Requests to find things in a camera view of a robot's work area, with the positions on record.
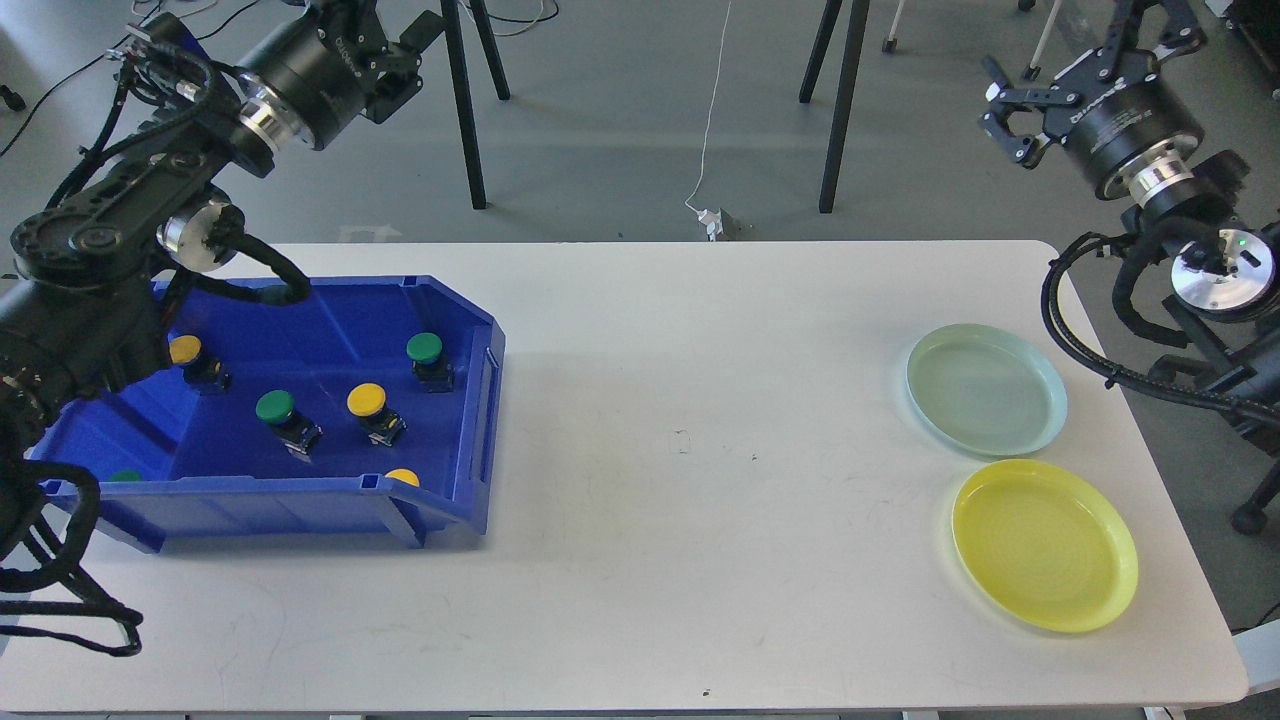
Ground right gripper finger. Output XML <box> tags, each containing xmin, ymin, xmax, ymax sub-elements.
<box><xmin>980</xmin><ymin>55</ymin><xmax>1028</xmax><ymax>102</ymax></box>

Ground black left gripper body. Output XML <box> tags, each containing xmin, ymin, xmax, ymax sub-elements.
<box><xmin>237</xmin><ymin>1</ymin><xmax>445</xmax><ymax>151</ymax></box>

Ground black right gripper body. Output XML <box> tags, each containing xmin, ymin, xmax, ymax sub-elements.
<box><xmin>980</xmin><ymin>1</ymin><xmax>1206</xmax><ymax>201</ymax></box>

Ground yellow push button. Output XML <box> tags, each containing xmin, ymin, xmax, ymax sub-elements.
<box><xmin>346</xmin><ymin>382</ymin><xmax>406</xmax><ymax>447</ymax></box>
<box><xmin>169</xmin><ymin>334</ymin><xmax>232</xmax><ymax>395</ymax></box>

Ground green push button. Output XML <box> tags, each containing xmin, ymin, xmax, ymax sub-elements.
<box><xmin>404</xmin><ymin>332</ymin><xmax>454</xmax><ymax>393</ymax></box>
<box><xmin>253</xmin><ymin>389</ymin><xmax>323</xmax><ymax>457</ymax></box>

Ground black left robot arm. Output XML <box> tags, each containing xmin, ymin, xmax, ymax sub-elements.
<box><xmin>1</xmin><ymin>1</ymin><xmax>454</xmax><ymax>657</ymax></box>

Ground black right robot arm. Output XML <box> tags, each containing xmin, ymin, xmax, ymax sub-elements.
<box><xmin>980</xmin><ymin>1</ymin><xmax>1279</xmax><ymax>457</ymax></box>

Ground light green plate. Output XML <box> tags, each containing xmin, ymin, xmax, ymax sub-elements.
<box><xmin>904</xmin><ymin>323</ymin><xmax>1069</xmax><ymax>457</ymax></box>

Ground yellow plate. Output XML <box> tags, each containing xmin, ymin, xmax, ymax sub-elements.
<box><xmin>948</xmin><ymin>459</ymin><xmax>1140</xmax><ymax>634</ymax></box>

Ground black stand leg left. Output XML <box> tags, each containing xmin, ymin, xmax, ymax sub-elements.
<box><xmin>439</xmin><ymin>1</ymin><xmax>511</xmax><ymax>211</ymax></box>

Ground black stand leg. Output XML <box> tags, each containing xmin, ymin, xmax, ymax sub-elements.
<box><xmin>797</xmin><ymin>1</ymin><xmax>870</xmax><ymax>214</ymax></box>
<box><xmin>439</xmin><ymin>1</ymin><xmax>511</xmax><ymax>211</ymax></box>

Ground black stand leg right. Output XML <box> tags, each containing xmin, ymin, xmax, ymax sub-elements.
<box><xmin>797</xmin><ymin>1</ymin><xmax>870</xmax><ymax>214</ymax></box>

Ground blue plastic bin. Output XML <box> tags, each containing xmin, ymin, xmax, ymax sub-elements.
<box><xmin>29</xmin><ymin>275</ymin><xmax>506</xmax><ymax>552</ymax></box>

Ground black floor cables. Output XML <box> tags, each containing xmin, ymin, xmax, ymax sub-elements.
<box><xmin>0</xmin><ymin>0</ymin><xmax>561</xmax><ymax>161</ymax></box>

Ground white cable with plug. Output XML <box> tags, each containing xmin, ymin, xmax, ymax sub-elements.
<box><xmin>684</xmin><ymin>0</ymin><xmax>753</xmax><ymax>242</ymax></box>

